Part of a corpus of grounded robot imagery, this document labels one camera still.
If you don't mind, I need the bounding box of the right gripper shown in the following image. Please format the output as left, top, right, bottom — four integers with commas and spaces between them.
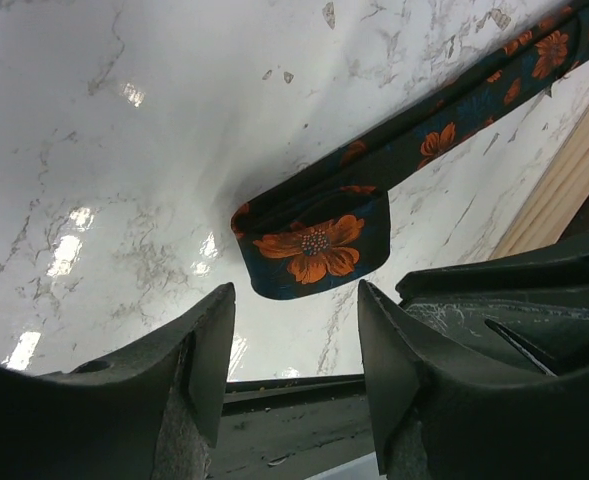
358, 196, 589, 479

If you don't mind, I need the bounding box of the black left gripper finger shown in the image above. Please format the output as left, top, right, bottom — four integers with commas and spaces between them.
0, 283, 235, 479

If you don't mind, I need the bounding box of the black orange floral tie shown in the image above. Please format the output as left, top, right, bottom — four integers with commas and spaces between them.
231, 1, 589, 300

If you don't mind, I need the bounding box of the wooden compartment tray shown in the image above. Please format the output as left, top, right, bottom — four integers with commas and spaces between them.
490, 106, 589, 259

